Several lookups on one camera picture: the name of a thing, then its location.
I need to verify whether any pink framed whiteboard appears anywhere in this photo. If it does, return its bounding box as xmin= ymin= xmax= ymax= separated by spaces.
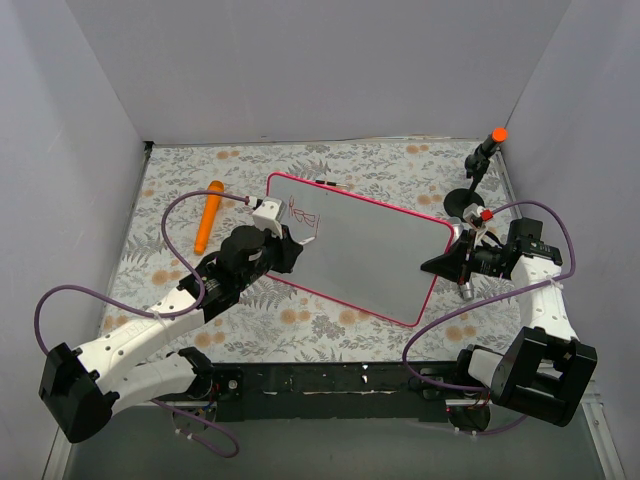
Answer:
xmin=266 ymin=172 xmax=454 ymax=327

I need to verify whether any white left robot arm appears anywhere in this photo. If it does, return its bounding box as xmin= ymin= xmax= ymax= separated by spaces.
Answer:
xmin=39 ymin=225 xmax=303 ymax=443

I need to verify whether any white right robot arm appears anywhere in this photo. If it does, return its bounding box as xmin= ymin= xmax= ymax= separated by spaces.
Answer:
xmin=421 ymin=218 xmax=597 ymax=427

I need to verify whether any silver microphone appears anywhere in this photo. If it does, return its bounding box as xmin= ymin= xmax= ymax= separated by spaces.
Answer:
xmin=447 ymin=217 xmax=475 ymax=302

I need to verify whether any black microphone stand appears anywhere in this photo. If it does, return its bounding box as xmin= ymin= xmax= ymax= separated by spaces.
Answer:
xmin=443 ymin=150 xmax=490 ymax=218

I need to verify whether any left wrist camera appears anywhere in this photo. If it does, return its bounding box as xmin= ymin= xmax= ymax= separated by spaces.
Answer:
xmin=251 ymin=197 xmax=284 ymax=239

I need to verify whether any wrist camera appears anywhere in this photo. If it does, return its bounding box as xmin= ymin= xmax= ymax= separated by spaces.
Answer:
xmin=251 ymin=197 xmax=284 ymax=239
xmin=463 ymin=203 xmax=493 ymax=233

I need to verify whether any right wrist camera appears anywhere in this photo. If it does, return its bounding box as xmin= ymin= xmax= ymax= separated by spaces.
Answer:
xmin=463 ymin=203 xmax=493 ymax=233

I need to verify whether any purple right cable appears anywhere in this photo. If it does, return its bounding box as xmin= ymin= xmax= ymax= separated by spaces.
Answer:
xmin=399 ymin=200 xmax=579 ymax=436

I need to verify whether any purple cable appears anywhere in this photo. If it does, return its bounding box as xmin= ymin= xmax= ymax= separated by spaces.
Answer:
xmin=399 ymin=200 xmax=579 ymax=436
xmin=33 ymin=192 xmax=261 ymax=459

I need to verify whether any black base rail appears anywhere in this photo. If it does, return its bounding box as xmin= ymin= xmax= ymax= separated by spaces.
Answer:
xmin=154 ymin=360 xmax=506 ymax=424

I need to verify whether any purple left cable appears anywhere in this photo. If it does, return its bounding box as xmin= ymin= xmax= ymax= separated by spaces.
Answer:
xmin=33 ymin=192 xmax=261 ymax=459

